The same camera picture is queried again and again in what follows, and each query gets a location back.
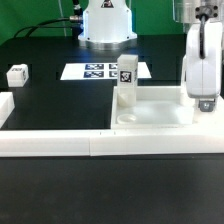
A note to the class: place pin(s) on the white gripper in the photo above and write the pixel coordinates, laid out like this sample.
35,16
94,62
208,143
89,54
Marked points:
203,75

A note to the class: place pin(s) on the white square tabletop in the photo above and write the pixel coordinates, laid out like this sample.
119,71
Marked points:
163,107

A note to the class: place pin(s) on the white left fence block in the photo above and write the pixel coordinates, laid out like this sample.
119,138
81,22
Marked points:
6,106

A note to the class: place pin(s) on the white front fence bar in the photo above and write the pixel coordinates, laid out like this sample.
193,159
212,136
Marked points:
111,142

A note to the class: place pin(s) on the white sheet with markers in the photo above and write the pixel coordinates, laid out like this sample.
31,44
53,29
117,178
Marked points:
84,71

